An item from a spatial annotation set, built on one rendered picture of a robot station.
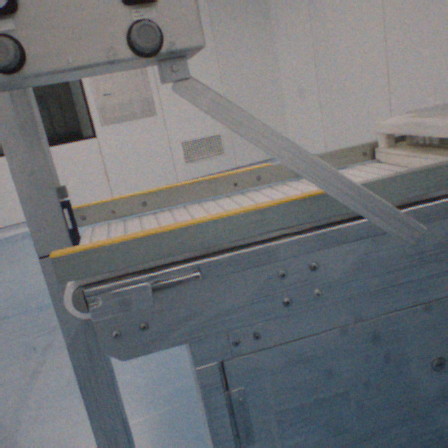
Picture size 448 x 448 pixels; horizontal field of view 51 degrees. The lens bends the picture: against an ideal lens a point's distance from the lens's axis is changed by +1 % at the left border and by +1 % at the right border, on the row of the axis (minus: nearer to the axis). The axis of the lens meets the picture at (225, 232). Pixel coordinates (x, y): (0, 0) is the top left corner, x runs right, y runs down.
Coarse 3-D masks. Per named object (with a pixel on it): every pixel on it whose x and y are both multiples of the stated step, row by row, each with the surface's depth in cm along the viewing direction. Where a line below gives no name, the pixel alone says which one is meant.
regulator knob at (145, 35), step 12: (132, 12) 43; (144, 12) 43; (156, 12) 43; (132, 24) 43; (144, 24) 41; (156, 24) 43; (132, 36) 42; (144, 36) 41; (156, 36) 42; (132, 48) 43; (144, 48) 42; (156, 48) 43
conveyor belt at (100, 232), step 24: (360, 168) 82; (384, 168) 78; (408, 168) 75; (264, 192) 78; (288, 192) 74; (432, 192) 60; (144, 216) 77; (168, 216) 74; (192, 216) 71; (336, 216) 58; (96, 240) 68; (240, 240) 56; (144, 264) 54; (72, 288) 53; (72, 312) 53
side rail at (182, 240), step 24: (432, 168) 57; (384, 192) 56; (408, 192) 57; (240, 216) 53; (264, 216) 54; (288, 216) 54; (312, 216) 55; (144, 240) 51; (168, 240) 52; (192, 240) 53; (216, 240) 53; (72, 264) 50; (96, 264) 51; (120, 264) 51
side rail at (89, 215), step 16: (368, 144) 84; (336, 160) 83; (352, 160) 84; (368, 160) 85; (224, 176) 79; (240, 176) 80; (256, 176) 81; (272, 176) 81; (288, 176) 82; (160, 192) 78; (176, 192) 78; (192, 192) 79; (208, 192) 79; (224, 192) 80; (80, 208) 75; (96, 208) 76; (112, 208) 77; (128, 208) 77; (144, 208) 78; (160, 208) 78; (80, 224) 76
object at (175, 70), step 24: (168, 72) 48; (192, 96) 50; (216, 96) 49; (216, 120) 49; (240, 120) 49; (264, 144) 48; (288, 144) 47; (312, 168) 47; (336, 192) 47; (360, 192) 46; (384, 216) 46; (408, 216) 45; (408, 240) 46
